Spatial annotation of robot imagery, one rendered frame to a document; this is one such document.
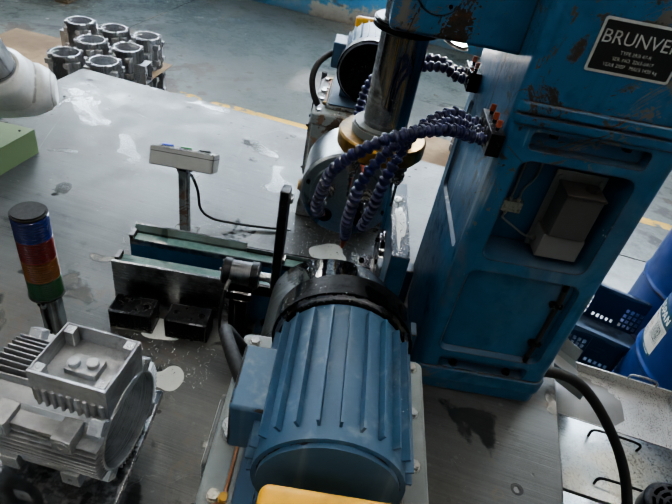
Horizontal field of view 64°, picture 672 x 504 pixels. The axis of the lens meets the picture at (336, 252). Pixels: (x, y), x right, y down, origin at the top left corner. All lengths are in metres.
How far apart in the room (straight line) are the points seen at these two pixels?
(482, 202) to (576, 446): 1.10
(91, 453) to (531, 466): 0.88
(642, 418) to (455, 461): 1.09
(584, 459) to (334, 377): 1.41
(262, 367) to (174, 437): 0.58
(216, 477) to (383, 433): 0.26
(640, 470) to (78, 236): 1.80
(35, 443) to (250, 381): 0.42
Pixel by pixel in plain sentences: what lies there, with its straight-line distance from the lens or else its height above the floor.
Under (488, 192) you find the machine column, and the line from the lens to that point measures 0.99.
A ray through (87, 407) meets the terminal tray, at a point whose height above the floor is 1.10.
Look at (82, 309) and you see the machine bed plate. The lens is 1.44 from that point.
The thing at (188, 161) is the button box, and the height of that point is 1.06.
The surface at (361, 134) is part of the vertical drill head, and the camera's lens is 1.07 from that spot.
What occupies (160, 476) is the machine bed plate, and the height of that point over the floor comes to 0.80.
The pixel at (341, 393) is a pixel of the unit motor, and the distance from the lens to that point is 0.56.
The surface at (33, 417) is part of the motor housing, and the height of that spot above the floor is 1.06.
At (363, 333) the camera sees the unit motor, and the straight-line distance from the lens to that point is 0.63.
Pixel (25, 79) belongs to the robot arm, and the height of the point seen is 1.11.
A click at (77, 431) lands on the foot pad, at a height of 1.07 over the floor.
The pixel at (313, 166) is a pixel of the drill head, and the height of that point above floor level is 1.11.
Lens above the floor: 1.80
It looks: 38 degrees down
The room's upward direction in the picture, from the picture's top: 11 degrees clockwise
